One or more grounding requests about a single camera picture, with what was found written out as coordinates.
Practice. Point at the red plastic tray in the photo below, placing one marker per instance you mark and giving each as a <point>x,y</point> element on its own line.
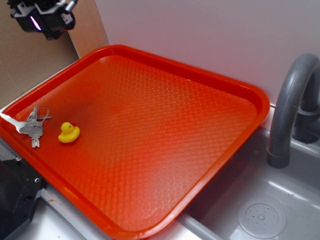
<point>153,133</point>

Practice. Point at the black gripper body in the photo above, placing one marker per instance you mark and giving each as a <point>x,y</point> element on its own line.
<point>50,17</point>

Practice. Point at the black octagonal mount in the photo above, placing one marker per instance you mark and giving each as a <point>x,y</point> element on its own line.
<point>20,190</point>

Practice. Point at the grey sink basin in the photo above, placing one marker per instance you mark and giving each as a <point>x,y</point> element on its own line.
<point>250,200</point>

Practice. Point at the yellow rubber duck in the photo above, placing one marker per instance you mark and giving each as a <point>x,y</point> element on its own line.
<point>69,133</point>

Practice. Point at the grey faucet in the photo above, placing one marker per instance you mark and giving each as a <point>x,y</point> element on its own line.
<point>297,112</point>

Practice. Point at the silver key bunch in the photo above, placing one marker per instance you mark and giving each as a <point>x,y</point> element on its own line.
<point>32,126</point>

